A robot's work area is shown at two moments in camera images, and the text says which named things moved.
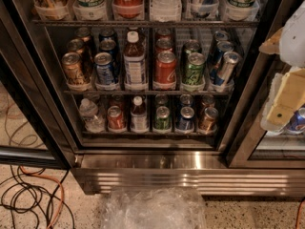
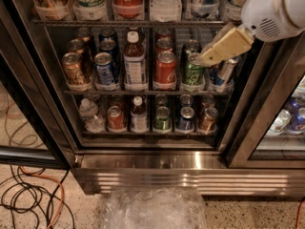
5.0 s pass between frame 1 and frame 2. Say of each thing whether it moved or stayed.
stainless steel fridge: stayed
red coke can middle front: stayed
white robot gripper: moved
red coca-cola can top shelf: stayed
